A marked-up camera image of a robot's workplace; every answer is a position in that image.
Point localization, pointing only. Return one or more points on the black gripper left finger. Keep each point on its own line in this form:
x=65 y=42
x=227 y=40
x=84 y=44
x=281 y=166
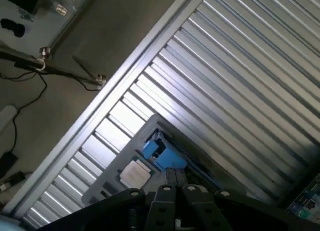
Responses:
x=163 y=206

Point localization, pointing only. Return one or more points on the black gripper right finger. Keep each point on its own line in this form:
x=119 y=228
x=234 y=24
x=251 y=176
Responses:
x=200 y=206

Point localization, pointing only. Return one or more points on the CPU chip silver lid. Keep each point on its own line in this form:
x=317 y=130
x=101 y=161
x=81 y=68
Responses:
x=135 y=172

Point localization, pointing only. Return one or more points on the grey parts rack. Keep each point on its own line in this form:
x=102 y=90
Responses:
x=125 y=151

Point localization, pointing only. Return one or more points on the dark grey PC case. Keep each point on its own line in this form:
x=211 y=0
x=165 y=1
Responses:
x=305 y=198

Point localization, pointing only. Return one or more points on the black stand legs metal feet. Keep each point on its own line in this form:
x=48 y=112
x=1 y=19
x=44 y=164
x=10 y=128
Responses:
x=70 y=74

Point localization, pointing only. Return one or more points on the black flat floor box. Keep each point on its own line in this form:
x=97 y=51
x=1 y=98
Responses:
x=7 y=163

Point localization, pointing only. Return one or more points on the white oblong object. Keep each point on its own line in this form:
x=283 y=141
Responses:
x=6 y=118

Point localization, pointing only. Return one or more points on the black lumpy object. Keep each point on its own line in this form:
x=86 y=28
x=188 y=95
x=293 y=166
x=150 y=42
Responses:
x=12 y=26

